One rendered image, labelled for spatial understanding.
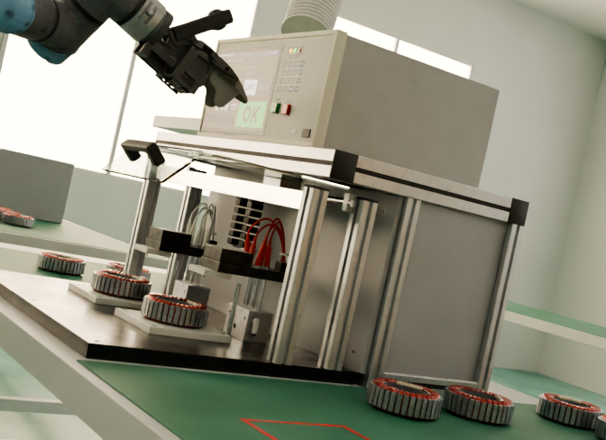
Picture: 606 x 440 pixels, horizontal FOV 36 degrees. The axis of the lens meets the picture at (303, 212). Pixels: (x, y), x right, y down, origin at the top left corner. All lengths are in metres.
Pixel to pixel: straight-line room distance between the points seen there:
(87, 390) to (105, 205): 5.41
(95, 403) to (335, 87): 0.69
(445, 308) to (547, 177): 7.49
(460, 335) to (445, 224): 0.21
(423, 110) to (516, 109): 7.06
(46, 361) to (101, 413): 0.22
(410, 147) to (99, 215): 5.03
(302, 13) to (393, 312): 1.55
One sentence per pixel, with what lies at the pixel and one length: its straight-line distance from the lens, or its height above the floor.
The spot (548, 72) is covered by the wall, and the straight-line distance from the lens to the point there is 9.02.
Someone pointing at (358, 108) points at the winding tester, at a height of 1.20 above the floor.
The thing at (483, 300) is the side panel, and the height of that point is 0.92.
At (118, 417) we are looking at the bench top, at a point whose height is 0.73.
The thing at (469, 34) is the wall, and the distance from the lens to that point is 8.32.
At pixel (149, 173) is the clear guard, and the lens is 1.39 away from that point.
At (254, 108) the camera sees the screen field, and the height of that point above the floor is 1.18.
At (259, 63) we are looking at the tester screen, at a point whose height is 1.27.
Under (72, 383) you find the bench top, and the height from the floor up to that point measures 0.73.
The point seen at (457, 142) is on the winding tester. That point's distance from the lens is 1.73.
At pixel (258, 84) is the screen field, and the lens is 1.74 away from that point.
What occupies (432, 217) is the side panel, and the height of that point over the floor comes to 1.05.
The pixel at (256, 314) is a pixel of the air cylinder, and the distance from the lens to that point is 1.61.
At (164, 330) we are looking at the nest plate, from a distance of 1.49.
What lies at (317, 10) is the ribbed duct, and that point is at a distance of 2.93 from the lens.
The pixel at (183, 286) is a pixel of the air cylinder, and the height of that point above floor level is 0.82.
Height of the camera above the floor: 1.00
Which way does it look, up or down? level
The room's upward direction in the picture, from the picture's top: 12 degrees clockwise
